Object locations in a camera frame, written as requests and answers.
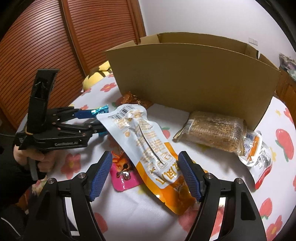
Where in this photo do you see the blue foil snack packet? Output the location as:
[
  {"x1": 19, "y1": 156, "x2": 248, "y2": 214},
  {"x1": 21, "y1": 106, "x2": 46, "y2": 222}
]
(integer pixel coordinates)
[{"x1": 91, "y1": 104, "x2": 109, "y2": 116}]

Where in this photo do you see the white orange snack pouch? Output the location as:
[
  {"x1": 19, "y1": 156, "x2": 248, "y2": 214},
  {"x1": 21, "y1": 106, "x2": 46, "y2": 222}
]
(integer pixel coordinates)
[{"x1": 96, "y1": 104, "x2": 196, "y2": 215}]

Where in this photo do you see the brown foil snack wrapper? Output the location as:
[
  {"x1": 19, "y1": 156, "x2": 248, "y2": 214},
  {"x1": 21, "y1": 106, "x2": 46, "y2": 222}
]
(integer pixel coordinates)
[{"x1": 121, "y1": 91, "x2": 154, "y2": 109}]

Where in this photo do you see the clear grain cracker pack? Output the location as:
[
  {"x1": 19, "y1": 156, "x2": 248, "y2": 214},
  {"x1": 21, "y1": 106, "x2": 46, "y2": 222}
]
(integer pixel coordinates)
[{"x1": 173, "y1": 111, "x2": 247, "y2": 155}]

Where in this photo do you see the person's left hand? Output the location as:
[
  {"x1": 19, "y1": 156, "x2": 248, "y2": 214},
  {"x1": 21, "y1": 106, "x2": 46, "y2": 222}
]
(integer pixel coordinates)
[{"x1": 13, "y1": 146, "x2": 57, "y2": 173}]

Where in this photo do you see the pink snack packet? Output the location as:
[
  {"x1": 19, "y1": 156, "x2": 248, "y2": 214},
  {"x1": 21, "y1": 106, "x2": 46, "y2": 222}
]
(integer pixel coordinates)
[{"x1": 110, "y1": 151, "x2": 142, "y2": 192}]

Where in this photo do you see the yellow Pikachu plush toy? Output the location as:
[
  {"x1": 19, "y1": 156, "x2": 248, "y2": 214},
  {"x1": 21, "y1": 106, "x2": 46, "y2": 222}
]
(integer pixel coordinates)
[{"x1": 82, "y1": 61, "x2": 112, "y2": 92}]

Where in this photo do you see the floral white bed sheet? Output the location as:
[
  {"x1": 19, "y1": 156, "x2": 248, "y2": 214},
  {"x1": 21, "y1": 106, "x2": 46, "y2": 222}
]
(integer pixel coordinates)
[{"x1": 16, "y1": 73, "x2": 296, "y2": 241}]

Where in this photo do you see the white red snack pouch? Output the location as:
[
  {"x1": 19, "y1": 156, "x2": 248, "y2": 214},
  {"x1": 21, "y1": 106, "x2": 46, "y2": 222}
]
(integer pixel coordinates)
[{"x1": 238, "y1": 130, "x2": 273, "y2": 190}]

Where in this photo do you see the wooden louvered closet door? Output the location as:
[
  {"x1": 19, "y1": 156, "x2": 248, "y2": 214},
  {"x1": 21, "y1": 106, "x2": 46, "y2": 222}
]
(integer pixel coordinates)
[{"x1": 1, "y1": 1, "x2": 145, "y2": 129}]

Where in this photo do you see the open cardboard box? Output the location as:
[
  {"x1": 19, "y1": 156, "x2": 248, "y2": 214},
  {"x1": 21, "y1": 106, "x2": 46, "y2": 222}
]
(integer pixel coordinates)
[{"x1": 106, "y1": 32, "x2": 280, "y2": 130}]

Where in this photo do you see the wooden dresser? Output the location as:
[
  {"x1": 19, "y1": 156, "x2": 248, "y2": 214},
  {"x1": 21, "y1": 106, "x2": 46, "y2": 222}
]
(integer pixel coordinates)
[{"x1": 275, "y1": 68, "x2": 296, "y2": 125}]

